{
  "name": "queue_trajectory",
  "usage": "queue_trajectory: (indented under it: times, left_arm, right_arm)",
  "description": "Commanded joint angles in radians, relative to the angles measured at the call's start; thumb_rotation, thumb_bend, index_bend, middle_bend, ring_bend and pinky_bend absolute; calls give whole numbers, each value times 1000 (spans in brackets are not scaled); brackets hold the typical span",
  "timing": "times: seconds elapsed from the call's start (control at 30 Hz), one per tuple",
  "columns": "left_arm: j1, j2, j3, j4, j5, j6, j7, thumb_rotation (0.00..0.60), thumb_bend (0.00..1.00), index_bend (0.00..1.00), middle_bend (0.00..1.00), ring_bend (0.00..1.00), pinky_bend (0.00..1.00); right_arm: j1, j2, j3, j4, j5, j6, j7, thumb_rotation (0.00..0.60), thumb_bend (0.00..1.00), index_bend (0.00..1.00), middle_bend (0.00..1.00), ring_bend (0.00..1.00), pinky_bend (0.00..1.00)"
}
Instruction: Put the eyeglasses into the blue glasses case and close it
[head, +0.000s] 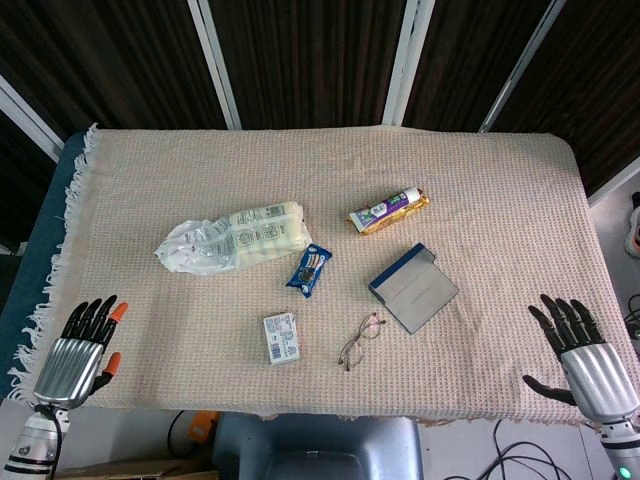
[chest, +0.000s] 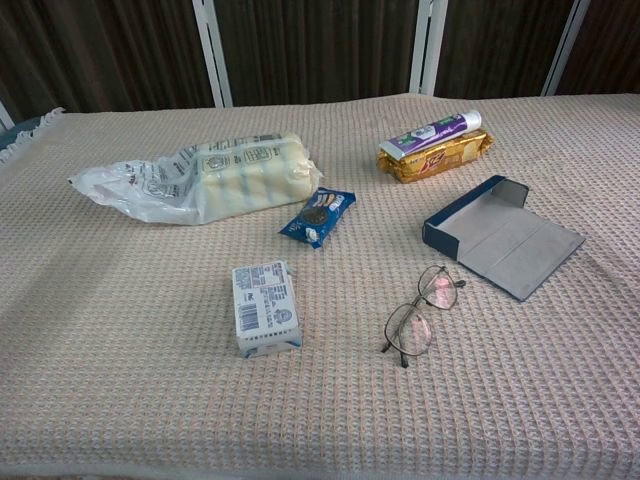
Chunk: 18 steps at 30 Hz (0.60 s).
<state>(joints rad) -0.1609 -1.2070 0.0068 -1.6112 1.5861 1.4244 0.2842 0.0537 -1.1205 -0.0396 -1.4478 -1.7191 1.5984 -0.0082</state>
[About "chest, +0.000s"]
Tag thin metal eyeglasses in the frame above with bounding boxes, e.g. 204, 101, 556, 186
381, 264, 468, 370

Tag dark blue box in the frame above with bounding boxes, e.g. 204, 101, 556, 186
421, 174, 588, 303

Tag blue cookie packet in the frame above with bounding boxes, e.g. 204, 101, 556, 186
278, 187, 358, 251

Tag white milk carton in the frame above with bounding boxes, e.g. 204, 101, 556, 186
231, 259, 304, 360

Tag clear bag of bread rolls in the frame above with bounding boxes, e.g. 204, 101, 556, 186
68, 131, 324, 227

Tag purple white toothpaste tube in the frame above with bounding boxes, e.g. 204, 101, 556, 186
378, 109, 484, 158

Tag beige waffle-weave tablecloth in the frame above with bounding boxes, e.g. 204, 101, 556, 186
0, 92, 640, 480

